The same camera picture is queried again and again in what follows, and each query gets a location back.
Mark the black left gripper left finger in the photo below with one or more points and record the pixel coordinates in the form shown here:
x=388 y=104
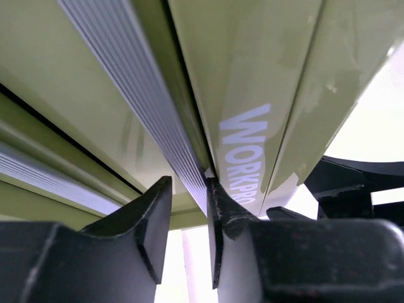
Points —
x=118 y=258

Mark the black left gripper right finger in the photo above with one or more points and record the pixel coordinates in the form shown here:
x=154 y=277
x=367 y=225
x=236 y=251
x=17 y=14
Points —
x=348 y=260

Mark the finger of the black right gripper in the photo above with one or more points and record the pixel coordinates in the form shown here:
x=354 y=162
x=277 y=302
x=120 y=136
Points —
x=343 y=188

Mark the green metal drawer cabinet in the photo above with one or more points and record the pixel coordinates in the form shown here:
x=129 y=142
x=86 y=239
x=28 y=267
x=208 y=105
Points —
x=99 y=99

